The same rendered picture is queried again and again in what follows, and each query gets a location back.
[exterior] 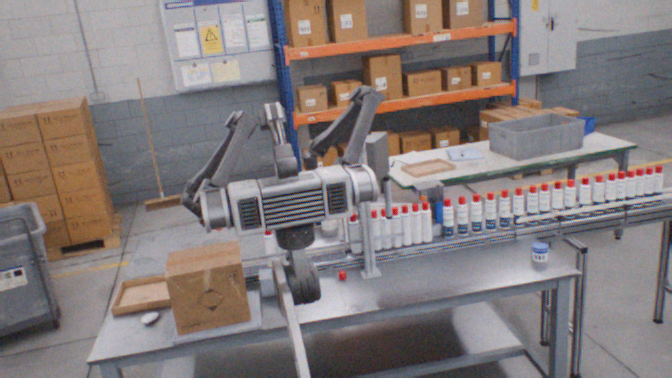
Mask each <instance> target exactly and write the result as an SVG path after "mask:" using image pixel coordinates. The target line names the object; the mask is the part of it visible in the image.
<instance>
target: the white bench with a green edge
mask: <svg viewBox="0 0 672 378"><path fill-rule="evenodd" d="M464 147H476V149H477V150H478V151H479V152H480V153H481V154H482V155H483V156H484V159H473V160H461V161H452V160H451V159H450V157H449V156H448V154H447V153H446V151H445V149H453V148H464ZM637 147H638V144H635V143H632V142H628V141H625V140H621V139H618V138H615V137H611V136H608V135H604V134H601V133H598V132H593V133H591V134H589V135H587V136H585V137H584V145H583V148H582V149H578V150H573V151H568V152H562V153H557V154H552V155H547V156H542V157H537V158H532V159H527V160H522V161H516V160H513V159H511V158H508V157H506V156H503V155H501V154H498V153H496V152H493V151H491V150H490V143H489V140H488V141H482V142H476V143H470V144H464V145H457V146H451V147H445V148H439V149H433V150H427V151H421V152H418V153H420V154H422V155H424V156H427V157H430V158H432V159H436V158H441V159H443V160H446V161H448V162H450V163H452V164H455V165H456V169H454V170H450V171H445V172H440V173H436V174H431V175H426V176H422V177H417V179H415V177H413V176H411V175H409V174H407V173H406V172H404V171H402V170H401V166H402V165H407V164H405V163H403V162H400V161H398V160H395V159H393V158H392V157H396V156H391V157H389V161H390V172H389V173H387V174H386V175H390V180H391V181H392V182H393V183H395V184H396V185H397V186H398V187H399V188H400V189H402V190H403V191H404V190H411V191H412V192H417V189H416V188H415V187H414V186H413V185H412V183H417V182H424V181H431V180H438V181H439V182H440V183H441V184H443V185H444V188H445V187H452V186H458V185H469V184H475V183H480V182H486V181H491V180H497V179H502V178H508V176H513V175H519V174H524V173H530V172H535V171H541V170H546V169H552V168H557V167H564V166H568V180H574V181H575V182H576V164H580V163H585V162H591V161H596V160H602V159H607V158H613V159H614V160H615V161H616V162H617V163H618V171H625V178H627V170H628V157H629V149H635V148H637ZM393 160H395V163H394V166H393V167H391V164H392V162H393ZM380 194H384V181H383V179H382V180H381V181H380ZM613 234H614V235H616V237H614V238H615V239H617V240H619V239H621V237H619V236H622V235H623V229H617V230H614V233H613Z"/></svg>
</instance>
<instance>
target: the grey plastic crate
mask: <svg viewBox="0 0 672 378"><path fill-rule="evenodd" d="M563 121H565V122H569V123H570V124H565V125H563V124H562V122H563ZM584 125H585V120H581V119H577V118H572V117H568V116H563V115H559V114H555V113H546V114H541V115H535V116H530V117H524V118H518V119H513V120H507V121H502V122H496V123H490V124H489V143H490V150H491V151H493V152H496V153H498V154H501V155H503V156H506V157H508V158H511V159H513V160H516V161H522V160H527V159H532V158H537V157H542V156H547V155H552V154H557V153H562V152H568V151H573V150H578V149H582V148H583V145H584Z"/></svg>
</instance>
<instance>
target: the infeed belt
mask: <svg viewBox="0 0 672 378"><path fill-rule="evenodd" d="M499 227H500V225H498V226H496V231H495V232H488V231H486V228H482V233H481V234H473V233H472V230H468V232H469V235H468V236H465V237H462V236H458V235H457V232H454V237H453V238H452V239H445V238H444V237H443V235H439V236H433V237H432V241H431V242H428V243H426V242H422V243H421V244H413V243H412V244H411V245H409V246H404V245H403V246H402V247H400V248H394V247H393V246H392V248H391V249H383V248H382V249H381V250H379V251H375V253H381V252H387V251H393V250H399V249H405V248H411V247H417V246H423V245H429V244H435V243H441V242H447V241H453V240H459V239H466V238H472V237H478V236H484V235H490V234H496V233H502V232H508V231H514V229H513V228H512V227H510V229H507V230H503V229H500V228H499ZM344 258H345V253H344V251H342V252H341V251H338V252H332V253H327V254H320V255H314V256H312V257H311V256H308V257H307V262H308V261H313V262H314V263H320V262H326V261H332V260H338V259H344ZM242 268H243V274H244V275H247V274H253V273H258V270H263V269H269V267H268V263H266V264H258V265H252V266H246V267H242Z"/></svg>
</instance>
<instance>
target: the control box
mask: <svg viewBox="0 0 672 378"><path fill-rule="evenodd" d="M366 152H367V163H368V166H369V167H370V168H371V169H372V170H373V172H374V174H375V176H376V181H377V183H379V182H380V181H381V180H382V179H383V177H384V176H385V175H386V174H387V173H389V172H390V161H389V147H388V133H387V132H372V135H368V136H367V139H366Z"/></svg>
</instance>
